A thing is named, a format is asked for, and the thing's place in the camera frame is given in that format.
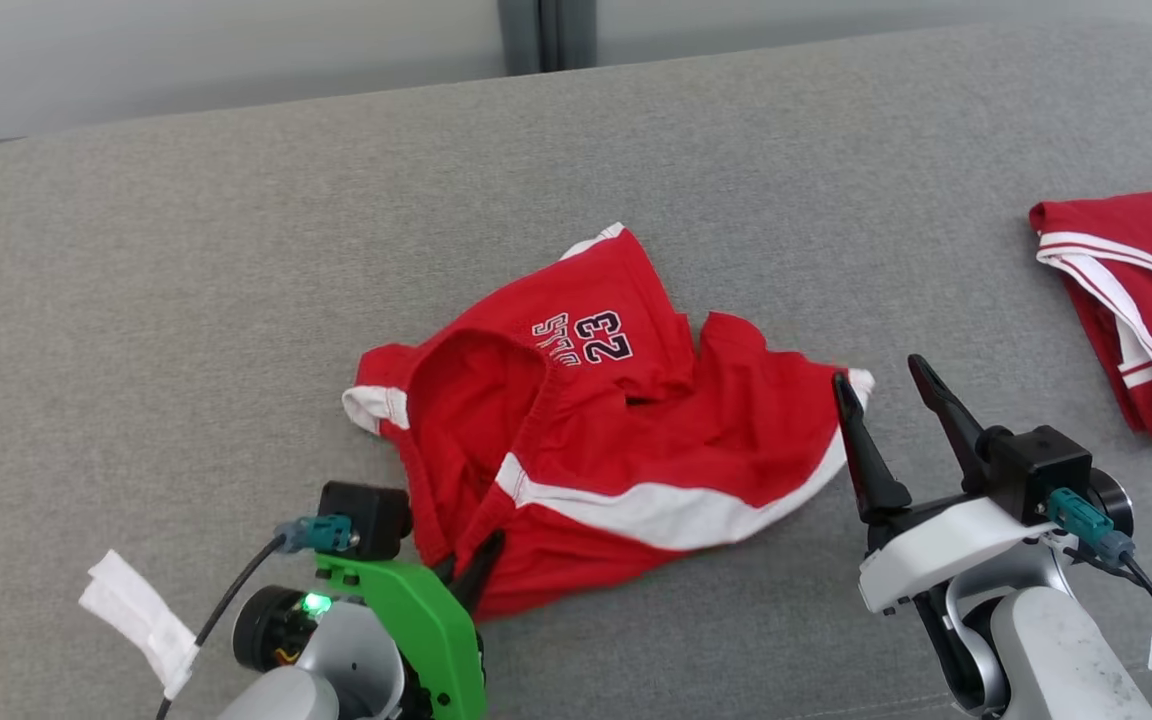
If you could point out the grey vertical wall post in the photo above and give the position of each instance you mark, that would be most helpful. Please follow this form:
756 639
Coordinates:
548 35

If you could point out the left gripper black motor cylinder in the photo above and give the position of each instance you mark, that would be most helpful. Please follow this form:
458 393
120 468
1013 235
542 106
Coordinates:
271 630

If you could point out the red shorts number 23 print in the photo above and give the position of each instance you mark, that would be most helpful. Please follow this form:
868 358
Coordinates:
616 440

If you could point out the left green gripper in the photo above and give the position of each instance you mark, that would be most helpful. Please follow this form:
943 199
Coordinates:
431 640

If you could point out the right gripper black motor cylinder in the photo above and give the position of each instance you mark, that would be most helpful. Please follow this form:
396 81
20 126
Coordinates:
1114 500

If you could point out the right black wrist camera box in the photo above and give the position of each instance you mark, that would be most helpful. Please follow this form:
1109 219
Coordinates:
1036 470

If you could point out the gripper black motor cylinder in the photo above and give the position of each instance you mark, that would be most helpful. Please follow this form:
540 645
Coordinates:
1114 500
271 630

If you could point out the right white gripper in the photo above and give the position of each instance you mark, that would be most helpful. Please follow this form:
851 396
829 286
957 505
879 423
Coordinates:
936 550

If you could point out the grey fabric sofa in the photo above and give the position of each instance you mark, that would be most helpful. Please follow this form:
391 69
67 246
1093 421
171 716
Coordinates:
236 300

